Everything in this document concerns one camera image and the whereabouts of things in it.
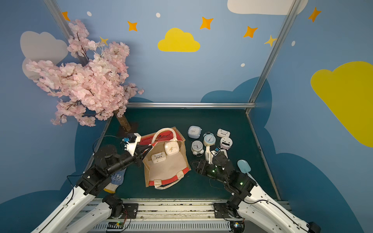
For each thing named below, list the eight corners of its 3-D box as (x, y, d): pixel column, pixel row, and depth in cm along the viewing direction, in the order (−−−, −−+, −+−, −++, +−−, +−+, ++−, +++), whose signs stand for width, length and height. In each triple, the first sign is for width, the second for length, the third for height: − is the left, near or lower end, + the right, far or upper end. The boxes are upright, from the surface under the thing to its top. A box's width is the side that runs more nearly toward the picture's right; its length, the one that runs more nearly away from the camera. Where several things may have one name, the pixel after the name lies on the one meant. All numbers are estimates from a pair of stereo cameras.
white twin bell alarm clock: (191, 156, 95) (191, 153, 93) (191, 142, 102) (191, 140, 99) (203, 156, 95) (203, 153, 93) (202, 142, 102) (202, 140, 100)
